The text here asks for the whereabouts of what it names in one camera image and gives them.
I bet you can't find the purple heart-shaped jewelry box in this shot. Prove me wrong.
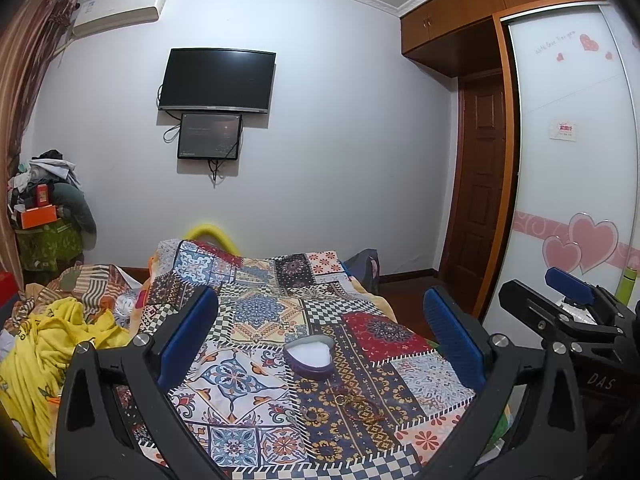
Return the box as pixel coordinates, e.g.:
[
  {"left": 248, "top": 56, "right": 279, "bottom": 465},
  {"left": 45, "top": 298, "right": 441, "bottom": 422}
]
[{"left": 283, "top": 335, "right": 335, "bottom": 380}]

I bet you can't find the green bottle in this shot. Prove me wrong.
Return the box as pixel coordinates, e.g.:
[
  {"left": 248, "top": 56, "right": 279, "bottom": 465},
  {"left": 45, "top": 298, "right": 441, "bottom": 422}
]
[{"left": 615, "top": 266, "right": 638, "bottom": 306}]

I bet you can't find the yellow blanket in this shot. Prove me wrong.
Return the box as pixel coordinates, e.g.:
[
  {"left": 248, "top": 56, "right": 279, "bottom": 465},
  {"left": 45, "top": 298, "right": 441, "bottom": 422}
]
[{"left": 1, "top": 297, "right": 130, "bottom": 471}]

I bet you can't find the brown wooden door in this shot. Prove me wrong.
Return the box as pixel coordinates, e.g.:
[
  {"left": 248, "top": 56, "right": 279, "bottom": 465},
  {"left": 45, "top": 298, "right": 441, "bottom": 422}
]
[{"left": 439, "top": 72, "right": 506, "bottom": 314}]

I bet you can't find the white wardrobe sliding door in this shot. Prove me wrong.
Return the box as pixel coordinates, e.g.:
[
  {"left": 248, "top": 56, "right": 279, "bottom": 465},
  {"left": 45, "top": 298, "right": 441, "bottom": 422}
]
[{"left": 478, "top": 3, "right": 640, "bottom": 351}]

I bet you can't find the striped brown pillow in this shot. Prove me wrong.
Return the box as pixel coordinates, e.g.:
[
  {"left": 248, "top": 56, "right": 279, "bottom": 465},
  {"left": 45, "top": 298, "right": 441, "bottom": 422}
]
[{"left": 11, "top": 264, "right": 132, "bottom": 325}]

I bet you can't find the dark blue bag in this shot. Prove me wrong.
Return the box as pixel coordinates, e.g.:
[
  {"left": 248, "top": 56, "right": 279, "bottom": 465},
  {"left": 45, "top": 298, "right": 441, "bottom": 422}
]
[{"left": 343, "top": 248, "right": 380, "bottom": 295}]

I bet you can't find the colourful patchwork bed cover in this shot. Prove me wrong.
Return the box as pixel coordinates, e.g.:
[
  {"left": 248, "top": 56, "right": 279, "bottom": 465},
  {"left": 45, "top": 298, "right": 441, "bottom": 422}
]
[{"left": 114, "top": 240, "right": 474, "bottom": 479}]

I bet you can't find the orange box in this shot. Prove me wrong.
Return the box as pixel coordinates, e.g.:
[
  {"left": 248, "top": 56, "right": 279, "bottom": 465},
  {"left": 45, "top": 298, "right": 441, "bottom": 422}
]
[{"left": 18, "top": 205, "right": 58, "bottom": 230}]

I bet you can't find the yellow pillow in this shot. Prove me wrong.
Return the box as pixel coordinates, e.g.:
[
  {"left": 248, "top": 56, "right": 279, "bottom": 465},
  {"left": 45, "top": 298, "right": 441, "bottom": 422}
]
[{"left": 184, "top": 223, "right": 241, "bottom": 256}]

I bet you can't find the pile of clutter clothes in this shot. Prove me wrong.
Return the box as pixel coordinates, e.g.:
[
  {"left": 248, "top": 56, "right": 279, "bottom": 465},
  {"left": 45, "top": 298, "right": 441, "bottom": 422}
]
[{"left": 6, "top": 150, "right": 98, "bottom": 283}]

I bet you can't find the brown upper wooden cabinet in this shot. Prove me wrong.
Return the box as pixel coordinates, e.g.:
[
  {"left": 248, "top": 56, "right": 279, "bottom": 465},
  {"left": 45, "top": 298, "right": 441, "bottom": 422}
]
[{"left": 400, "top": 0, "right": 575, "bottom": 78}]

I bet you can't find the striped brown curtain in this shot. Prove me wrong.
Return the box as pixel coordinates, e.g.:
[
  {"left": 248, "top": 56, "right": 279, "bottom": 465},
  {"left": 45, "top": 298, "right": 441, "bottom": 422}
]
[{"left": 1, "top": 0, "right": 78, "bottom": 284}]

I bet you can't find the white air conditioner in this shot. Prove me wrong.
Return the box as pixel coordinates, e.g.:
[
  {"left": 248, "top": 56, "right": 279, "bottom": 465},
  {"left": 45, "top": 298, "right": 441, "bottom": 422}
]
[{"left": 72, "top": 0, "right": 166, "bottom": 38}]

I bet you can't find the small black wall monitor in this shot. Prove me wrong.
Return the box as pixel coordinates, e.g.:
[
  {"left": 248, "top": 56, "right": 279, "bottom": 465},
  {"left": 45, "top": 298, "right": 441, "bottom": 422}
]
[{"left": 177, "top": 113, "right": 242, "bottom": 162}]

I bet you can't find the black wall television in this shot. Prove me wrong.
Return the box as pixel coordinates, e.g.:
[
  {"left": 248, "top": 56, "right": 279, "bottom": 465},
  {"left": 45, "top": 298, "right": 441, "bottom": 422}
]
[{"left": 158, "top": 48, "right": 277, "bottom": 114}]

